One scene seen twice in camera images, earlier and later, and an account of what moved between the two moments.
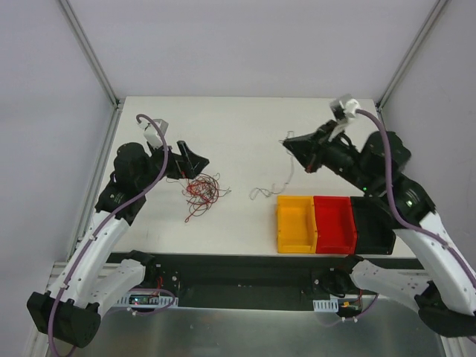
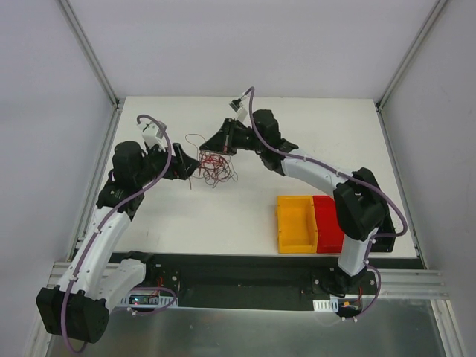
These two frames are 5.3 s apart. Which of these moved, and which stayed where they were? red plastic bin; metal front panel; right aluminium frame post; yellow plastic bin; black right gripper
Moved: black right gripper
Stayed: yellow plastic bin; right aluminium frame post; metal front panel; red plastic bin
